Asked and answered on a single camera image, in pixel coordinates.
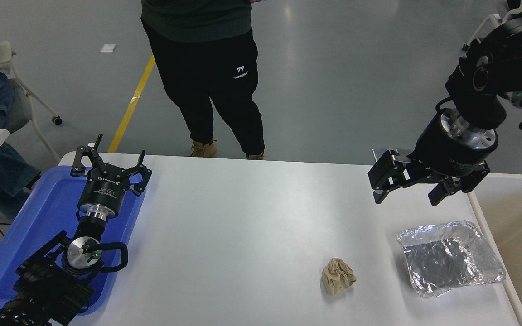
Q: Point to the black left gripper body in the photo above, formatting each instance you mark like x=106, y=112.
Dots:
x=103, y=192

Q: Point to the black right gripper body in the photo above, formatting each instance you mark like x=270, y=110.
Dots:
x=451, y=156

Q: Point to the silver foil tray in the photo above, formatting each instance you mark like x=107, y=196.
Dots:
x=451, y=258

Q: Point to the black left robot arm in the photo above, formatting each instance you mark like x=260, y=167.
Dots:
x=43, y=290

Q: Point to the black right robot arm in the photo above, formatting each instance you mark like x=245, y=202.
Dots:
x=501, y=59

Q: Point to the blue plastic tray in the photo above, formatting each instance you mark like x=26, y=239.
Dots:
x=48, y=217

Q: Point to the yellow floor tape line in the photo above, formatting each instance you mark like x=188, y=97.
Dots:
x=132, y=103

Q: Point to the white paper scrap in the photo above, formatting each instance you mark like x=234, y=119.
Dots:
x=108, y=48

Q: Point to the crumpled tan paper ball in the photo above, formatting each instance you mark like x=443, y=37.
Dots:
x=338, y=277

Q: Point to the standing person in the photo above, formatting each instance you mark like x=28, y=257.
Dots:
x=206, y=68

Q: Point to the white wheeled chair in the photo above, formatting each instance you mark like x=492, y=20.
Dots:
x=483, y=29

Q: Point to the white frame grey seat chair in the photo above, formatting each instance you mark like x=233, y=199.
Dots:
x=18, y=113

